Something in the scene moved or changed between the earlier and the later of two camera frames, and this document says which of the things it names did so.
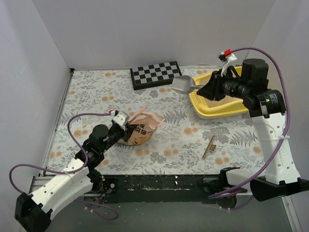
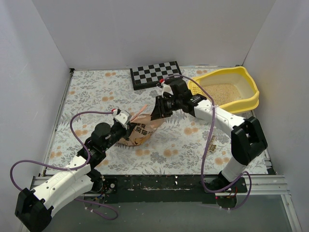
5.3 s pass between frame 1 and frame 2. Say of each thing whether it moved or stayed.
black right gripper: moved
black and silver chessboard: stayed
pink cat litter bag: stayed
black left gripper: stayed
